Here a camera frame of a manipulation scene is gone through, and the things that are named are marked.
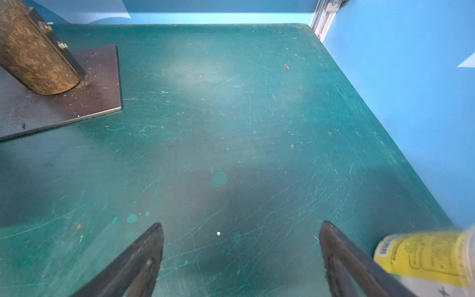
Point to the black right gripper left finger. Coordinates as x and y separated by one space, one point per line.
134 272

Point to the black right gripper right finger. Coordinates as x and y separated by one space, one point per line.
348 267

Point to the brown tree trunk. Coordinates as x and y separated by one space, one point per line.
33 54

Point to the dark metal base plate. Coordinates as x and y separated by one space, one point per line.
25 112

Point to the aluminium frame post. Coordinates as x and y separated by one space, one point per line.
323 17

